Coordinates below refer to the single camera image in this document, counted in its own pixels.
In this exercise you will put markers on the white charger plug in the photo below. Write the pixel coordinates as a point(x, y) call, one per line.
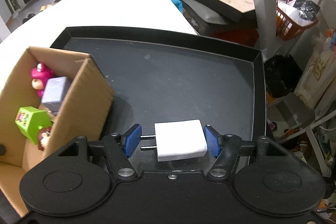
point(178, 140)

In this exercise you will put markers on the green tin box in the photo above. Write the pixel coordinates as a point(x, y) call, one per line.
point(30, 121)

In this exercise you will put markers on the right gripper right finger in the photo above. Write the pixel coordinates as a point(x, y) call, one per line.
point(214, 140)

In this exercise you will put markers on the purple cube box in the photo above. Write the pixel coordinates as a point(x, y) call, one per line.
point(54, 93)

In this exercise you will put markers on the pink hooded figurine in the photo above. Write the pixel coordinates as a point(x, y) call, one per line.
point(40, 75)

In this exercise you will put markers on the red dress girl figurine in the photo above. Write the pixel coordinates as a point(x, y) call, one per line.
point(43, 137)

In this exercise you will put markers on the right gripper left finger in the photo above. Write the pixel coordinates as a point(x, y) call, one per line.
point(131, 139)

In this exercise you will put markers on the orange plastic basket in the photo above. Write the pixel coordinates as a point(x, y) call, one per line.
point(293, 17)

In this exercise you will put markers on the brown cardboard box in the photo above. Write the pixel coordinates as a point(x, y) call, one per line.
point(82, 112)

